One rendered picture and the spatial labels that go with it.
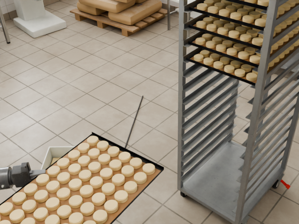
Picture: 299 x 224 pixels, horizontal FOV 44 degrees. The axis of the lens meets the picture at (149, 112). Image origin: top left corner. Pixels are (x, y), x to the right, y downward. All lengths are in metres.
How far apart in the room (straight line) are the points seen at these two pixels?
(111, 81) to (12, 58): 1.38
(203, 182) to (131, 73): 1.85
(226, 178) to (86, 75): 2.11
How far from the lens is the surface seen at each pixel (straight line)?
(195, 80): 2.15
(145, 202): 2.72
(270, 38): 1.66
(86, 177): 1.51
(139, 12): 5.00
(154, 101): 3.64
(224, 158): 2.83
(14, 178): 1.60
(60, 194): 1.47
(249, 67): 1.91
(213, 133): 2.63
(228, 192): 2.60
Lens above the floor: 2.09
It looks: 37 degrees down
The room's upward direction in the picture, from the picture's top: 3 degrees counter-clockwise
